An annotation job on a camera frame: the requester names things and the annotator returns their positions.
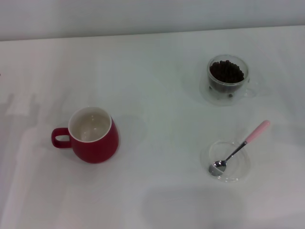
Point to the red ceramic mug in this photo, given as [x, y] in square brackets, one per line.
[95, 150]

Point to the heap of coffee beans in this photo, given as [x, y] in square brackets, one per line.
[226, 71]

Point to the clear glass saucer under cup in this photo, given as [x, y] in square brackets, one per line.
[205, 95]

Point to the clear glass dish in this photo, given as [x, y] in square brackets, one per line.
[240, 164]

